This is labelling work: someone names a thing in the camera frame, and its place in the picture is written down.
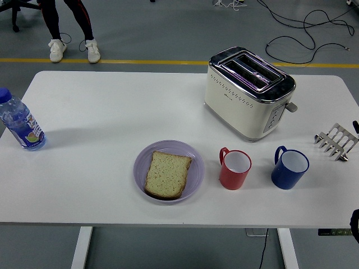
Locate purple round plate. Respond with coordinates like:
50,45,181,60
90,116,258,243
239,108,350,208
133,140,205,206

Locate black floor cable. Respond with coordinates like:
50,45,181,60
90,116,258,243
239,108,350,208
256,0,359,64

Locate cream and chrome toaster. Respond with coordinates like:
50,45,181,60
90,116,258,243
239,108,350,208
204,46,298,143

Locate blue enamel cup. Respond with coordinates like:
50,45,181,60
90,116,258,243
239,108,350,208
270,145,310,191

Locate black table control panel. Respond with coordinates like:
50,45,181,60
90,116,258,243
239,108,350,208
317,228,353,236

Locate silver metal toast rack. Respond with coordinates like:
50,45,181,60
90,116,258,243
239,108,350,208
313,122,359,163

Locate grey box under table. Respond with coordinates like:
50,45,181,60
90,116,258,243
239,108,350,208
246,228,269,238

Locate thin black looped cable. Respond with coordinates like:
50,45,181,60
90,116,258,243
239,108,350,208
59,33,88,53

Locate clear water bottle blue cap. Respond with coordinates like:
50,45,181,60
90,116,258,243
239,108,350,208
0,87,47,152

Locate black office chair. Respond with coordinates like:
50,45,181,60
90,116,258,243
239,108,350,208
0,0,43,33

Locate white table leg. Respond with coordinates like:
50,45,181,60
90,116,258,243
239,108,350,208
70,226,94,269
277,228,300,269

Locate thin black hanging cable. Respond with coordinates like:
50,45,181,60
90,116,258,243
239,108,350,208
257,228,269,269

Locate red enamel cup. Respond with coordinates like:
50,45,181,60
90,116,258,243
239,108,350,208
218,146,252,191

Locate white cables on floor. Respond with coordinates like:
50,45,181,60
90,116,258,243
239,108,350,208
211,0,248,12

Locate person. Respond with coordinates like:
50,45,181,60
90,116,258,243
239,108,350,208
37,0,101,64

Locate slice of toast bread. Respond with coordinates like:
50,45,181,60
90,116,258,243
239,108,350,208
144,150,193,201

